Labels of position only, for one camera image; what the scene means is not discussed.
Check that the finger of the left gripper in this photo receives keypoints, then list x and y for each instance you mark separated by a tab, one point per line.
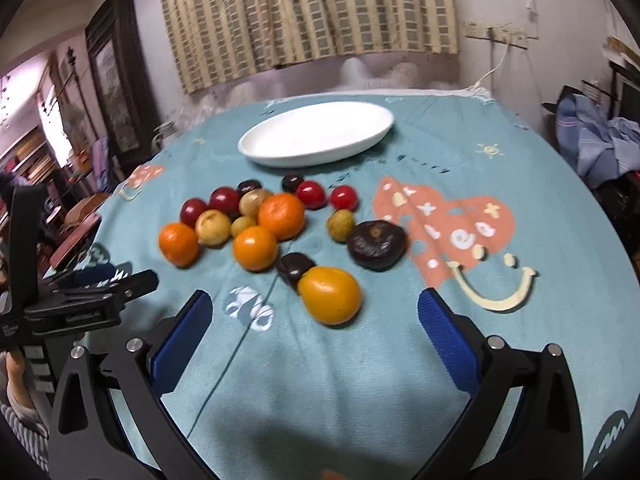
124	288
86	276

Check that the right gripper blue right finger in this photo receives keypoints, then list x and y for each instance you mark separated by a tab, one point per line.
544	438

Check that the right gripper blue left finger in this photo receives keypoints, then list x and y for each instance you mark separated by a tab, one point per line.
86	437

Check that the small orange mandarin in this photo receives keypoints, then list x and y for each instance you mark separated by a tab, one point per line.
179	244

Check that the large yellow loquat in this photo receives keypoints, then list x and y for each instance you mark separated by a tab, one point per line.
213	228

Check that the small yellow green fruit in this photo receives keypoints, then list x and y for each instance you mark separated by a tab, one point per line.
240	224

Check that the brownish yellow round fruit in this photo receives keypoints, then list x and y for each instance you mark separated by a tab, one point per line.
251	202

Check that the dark plum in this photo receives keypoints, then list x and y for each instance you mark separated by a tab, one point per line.
247	186
292	266
290	182

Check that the large orange mandarin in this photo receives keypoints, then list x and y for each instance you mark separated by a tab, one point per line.
283	214

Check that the yellow orange persimmon fruit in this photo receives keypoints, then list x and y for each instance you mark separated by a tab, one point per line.
330	295

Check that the red cherry tomato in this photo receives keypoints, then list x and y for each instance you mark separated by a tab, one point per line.
311	194
344	197

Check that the large dark wrinkled fruit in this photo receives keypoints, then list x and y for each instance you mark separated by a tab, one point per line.
377	245

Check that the person's left hand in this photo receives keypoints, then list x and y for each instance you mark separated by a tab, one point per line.
13	370

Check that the wooden bookshelf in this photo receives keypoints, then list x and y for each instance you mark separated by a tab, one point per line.
30	157

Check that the teal printed tablecloth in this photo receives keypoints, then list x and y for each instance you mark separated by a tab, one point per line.
496	222

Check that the dark framed picture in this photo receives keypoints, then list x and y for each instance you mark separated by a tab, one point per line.
122	82

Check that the white oval plate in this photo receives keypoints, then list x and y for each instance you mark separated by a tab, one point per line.
316	134

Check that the beige checked curtain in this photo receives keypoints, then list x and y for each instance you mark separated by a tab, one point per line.
216	41

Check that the blue clothes pile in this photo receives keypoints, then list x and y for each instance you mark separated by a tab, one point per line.
599	150

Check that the wall socket strip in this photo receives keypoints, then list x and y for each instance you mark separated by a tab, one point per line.
493	33

